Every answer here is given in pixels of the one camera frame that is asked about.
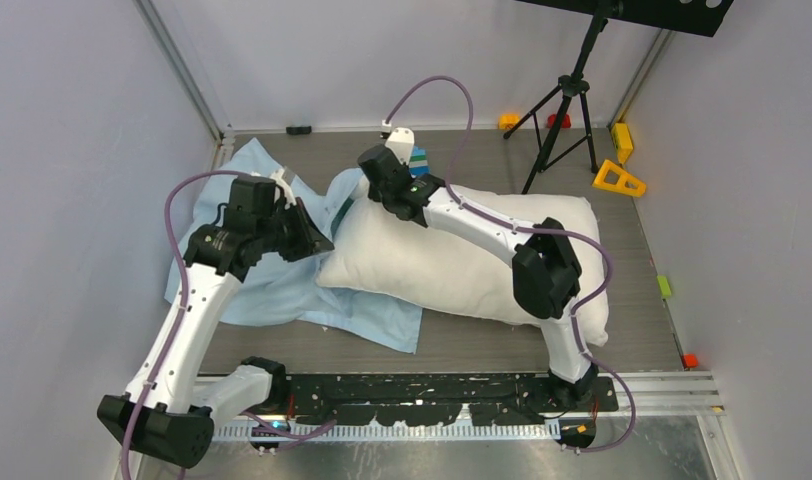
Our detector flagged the black camera tripod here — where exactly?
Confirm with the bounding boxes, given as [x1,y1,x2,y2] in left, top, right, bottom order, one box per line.
[503,13,608,194]

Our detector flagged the white pillow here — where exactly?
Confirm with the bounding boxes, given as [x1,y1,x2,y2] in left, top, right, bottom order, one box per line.
[316,186,609,346]

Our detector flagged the blue green toy block stack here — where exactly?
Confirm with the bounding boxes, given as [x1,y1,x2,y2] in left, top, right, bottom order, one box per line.
[408,146,430,177]

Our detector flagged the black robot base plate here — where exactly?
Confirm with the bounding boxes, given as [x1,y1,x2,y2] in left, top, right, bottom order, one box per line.
[249,373,619,427]

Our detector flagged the lime green toy block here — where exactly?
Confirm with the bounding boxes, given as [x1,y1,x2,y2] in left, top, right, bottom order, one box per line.
[656,275,673,299]

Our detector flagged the small black wall clip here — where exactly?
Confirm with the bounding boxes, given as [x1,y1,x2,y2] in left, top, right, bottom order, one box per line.
[285,125,313,136]

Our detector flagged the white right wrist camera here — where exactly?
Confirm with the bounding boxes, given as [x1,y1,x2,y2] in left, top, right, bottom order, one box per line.
[380,120,415,165]

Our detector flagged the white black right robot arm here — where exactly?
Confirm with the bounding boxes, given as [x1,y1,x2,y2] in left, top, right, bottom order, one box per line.
[357,145,599,411]

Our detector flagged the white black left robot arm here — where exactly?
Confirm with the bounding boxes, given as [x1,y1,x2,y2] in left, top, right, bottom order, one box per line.
[97,168,334,479]

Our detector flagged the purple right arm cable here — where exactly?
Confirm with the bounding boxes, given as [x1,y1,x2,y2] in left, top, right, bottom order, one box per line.
[382,75,639,456]

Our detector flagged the white slotted cable duct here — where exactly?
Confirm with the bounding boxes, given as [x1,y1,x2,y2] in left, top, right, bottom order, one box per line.
[213,419,561,442]

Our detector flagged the yellow rectangular toy block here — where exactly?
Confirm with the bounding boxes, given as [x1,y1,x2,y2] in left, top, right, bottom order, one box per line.
[610,122,634,165]

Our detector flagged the orange toy block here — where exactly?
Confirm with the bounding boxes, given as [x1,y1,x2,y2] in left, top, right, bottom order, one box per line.
[497,114,520,131]

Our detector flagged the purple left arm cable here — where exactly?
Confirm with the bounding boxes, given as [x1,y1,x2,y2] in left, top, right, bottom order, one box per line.
[118,170,338,480]

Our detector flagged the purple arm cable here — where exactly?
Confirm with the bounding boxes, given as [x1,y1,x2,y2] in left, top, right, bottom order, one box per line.
[118,170,338,480]
[382,75,639,456]

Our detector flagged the yellow triangular toy block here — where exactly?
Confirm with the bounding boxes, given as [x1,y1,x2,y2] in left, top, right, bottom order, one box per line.
[592,159,647,198]

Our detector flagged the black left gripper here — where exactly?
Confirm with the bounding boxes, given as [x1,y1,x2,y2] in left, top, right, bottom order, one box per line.
[257,197,334,263]

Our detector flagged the small orange red block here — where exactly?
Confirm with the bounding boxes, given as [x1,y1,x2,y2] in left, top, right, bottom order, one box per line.
[681,354,699,370]

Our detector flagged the black overhead panel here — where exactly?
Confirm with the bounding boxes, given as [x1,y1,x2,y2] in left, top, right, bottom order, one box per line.
[528,0,733,37]

